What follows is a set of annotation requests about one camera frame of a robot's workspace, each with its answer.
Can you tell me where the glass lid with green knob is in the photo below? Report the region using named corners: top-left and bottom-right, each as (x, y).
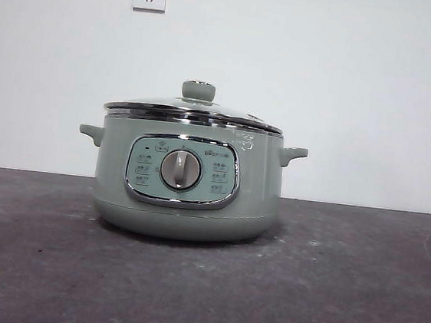
top-left (102, 71), bottom-right (288, 135)

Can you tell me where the pale green electric cooking pot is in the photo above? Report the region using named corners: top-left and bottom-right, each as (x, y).
top-left (68, 104), bottom-right (311, 252)

